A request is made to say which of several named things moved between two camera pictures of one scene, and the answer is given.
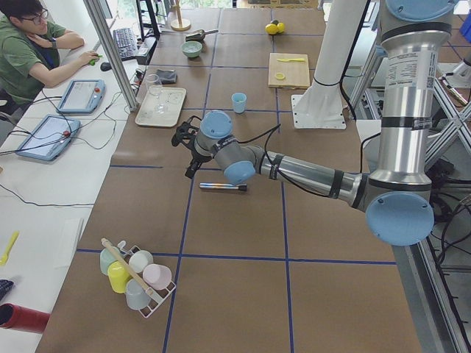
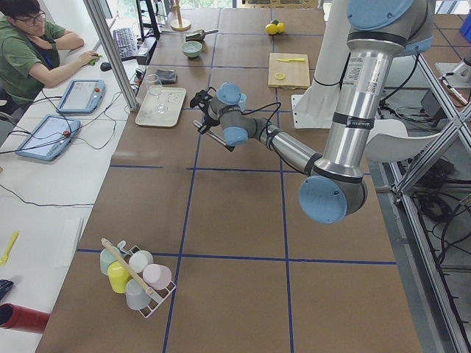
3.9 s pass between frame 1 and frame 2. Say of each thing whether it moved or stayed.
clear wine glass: stayed
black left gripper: moved
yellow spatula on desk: stayed
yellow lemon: stayed
